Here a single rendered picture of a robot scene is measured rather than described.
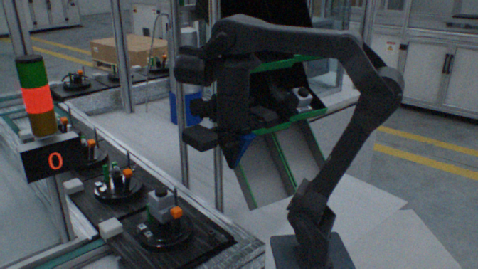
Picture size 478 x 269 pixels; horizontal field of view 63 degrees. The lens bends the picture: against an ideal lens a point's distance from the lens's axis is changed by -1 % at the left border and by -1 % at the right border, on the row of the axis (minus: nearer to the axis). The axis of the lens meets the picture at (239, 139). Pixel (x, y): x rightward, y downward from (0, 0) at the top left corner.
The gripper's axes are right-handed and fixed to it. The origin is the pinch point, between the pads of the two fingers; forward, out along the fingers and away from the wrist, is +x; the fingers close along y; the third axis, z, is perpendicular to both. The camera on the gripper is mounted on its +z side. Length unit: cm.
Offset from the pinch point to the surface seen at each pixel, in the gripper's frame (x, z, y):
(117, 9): -10, 127, -38
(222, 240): 28.5, 8.2, -4.3
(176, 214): 18.8, 12.3, 5.5
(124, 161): 29, 60, -4
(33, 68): -13.8, 29.4, 24.3
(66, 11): 96, 949, -283
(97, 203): 29, 43, 13
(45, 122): -2.9, 29.2, 24.1
